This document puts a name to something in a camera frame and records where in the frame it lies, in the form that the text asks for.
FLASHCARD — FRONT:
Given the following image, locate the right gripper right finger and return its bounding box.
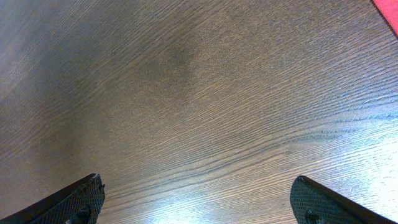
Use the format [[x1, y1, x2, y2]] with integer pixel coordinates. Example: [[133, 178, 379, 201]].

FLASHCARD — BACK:
[[290, 175, 396, 224]]

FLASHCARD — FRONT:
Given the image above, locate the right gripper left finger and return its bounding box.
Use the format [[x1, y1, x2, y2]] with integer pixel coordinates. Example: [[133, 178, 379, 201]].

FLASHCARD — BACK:
[[1, 174, 105, 224]]

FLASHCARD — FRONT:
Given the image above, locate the red t-shirt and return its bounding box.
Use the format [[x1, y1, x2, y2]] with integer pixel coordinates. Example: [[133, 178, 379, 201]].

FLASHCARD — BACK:
[[373, 0, 398, 35]]

